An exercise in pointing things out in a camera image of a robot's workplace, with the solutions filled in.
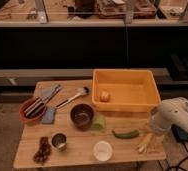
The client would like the green chili pepper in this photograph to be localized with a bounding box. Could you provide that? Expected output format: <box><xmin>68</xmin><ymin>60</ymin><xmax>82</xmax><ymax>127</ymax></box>
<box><xmin>112</xmin><ymin>130</ymin><xmax>139</xmax><ymax>139</ymax></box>

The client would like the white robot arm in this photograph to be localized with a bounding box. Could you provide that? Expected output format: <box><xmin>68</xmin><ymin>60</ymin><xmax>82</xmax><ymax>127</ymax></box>
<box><xmin>149</xmin><ymin>97</ymin><xmax>188</xmax><ymax>136</ymax></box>

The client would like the small yellow fruit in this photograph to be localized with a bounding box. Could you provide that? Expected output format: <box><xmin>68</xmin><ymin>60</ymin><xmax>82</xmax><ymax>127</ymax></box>
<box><xmin>100</xmin><ymin>91</ymin><xmax>110</xmax><ymax>102</ymax></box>

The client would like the dark brown bowl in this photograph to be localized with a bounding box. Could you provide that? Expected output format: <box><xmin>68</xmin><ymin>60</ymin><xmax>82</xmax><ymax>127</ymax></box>
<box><xmin>70</xmin><ymin>104</ymin><xmax>94</xmax><ymax>131</ymax></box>

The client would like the green lettuce leaf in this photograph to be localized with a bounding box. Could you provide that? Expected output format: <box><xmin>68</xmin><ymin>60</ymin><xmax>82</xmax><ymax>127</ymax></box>
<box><xmin>92</xmin><ymin>115</ymin><xmax>106</xmax><ymax>131</ymax></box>

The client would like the yellow plastic bin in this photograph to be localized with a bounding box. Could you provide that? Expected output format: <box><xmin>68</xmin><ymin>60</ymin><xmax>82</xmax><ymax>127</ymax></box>
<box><xmin>92</xmin><ymin>69</ymin><xmax>161</xmax><ymax>112</ymax></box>

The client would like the blue sponge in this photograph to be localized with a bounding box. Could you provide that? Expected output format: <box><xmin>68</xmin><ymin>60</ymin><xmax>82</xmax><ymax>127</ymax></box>
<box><xmin>41</xmin><ymin>107</ymin><xmax>56</xmax><ymax>124</ymax></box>

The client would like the striped item in bowl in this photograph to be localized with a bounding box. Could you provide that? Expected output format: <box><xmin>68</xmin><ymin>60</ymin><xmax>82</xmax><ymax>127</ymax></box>
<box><xmin>24</xmin><ymin>98</ymin><xmax>45</xmax><ymax>118</ymax></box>

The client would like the orange round bowl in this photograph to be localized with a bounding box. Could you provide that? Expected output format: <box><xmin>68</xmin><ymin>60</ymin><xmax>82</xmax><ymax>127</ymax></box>
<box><xmin>19</xmin><ymin>98</ymin><xmax>46</xmax><ymax>125</ymax></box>

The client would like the small metal cup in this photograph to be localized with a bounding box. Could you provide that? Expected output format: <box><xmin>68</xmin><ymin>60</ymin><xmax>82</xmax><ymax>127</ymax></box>
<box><xmin>51</xmin><ymin>133</ymin><xmax>67</xmax><ymax>151</ymax></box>

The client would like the white round cup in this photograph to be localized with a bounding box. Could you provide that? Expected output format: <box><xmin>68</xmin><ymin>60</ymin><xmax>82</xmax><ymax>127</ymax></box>
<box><xmin>92</xmin><ymin>141</ymin><xmax>113</xmax><ymax>162</ymax></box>

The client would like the dark grape bunch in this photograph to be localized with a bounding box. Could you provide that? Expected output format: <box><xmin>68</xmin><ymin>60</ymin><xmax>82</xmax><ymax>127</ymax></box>
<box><xmin>33</xmin><ymin>137</ymin><xmax>51</xmax><ymax>164</ymax></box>

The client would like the black power box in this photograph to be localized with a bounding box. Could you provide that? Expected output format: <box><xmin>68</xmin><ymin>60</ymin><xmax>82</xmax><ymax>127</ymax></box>
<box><xmin>171</xmin><ymin>125</ymin><xmax>188</xmax><ymax>143</ymax></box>

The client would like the white handled brush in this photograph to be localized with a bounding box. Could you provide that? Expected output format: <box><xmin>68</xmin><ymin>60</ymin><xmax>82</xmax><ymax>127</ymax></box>
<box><xmin>56</xmin><ymin>87</ymin><xmax>89</xmax><ymax>108</ymax></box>

